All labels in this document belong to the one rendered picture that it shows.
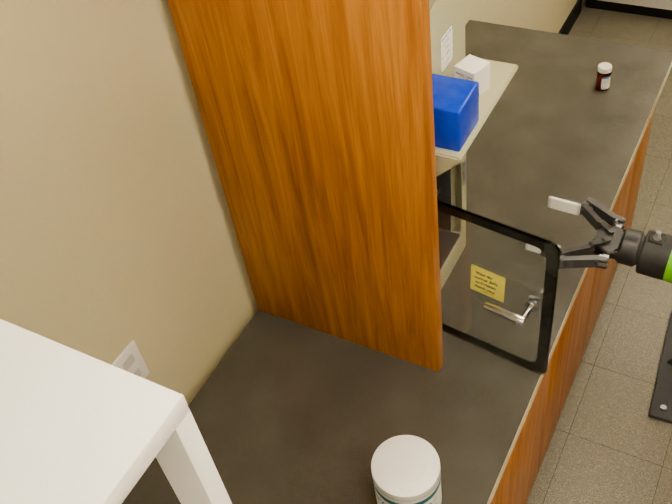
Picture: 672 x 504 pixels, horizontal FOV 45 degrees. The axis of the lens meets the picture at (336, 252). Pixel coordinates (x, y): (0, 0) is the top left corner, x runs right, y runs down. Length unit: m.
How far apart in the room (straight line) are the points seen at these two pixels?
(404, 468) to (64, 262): 0.72
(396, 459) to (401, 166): 0.55
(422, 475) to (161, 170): 0.77
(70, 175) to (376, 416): 0.83
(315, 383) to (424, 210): 0.57
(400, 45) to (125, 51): 0.49
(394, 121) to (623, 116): 1.28
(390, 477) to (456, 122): 0.66
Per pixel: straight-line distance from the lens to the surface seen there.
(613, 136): 2.48
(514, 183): 2.30
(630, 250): 1.71
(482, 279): 1.66
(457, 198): 2.02
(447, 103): 1.47
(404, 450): 1.59
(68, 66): 1.40
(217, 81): 1.55
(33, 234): 1.42
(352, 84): 1.38
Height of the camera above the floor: 2.46
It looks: 45 degrees down
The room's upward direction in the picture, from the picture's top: 10 degrees counter-clockwise
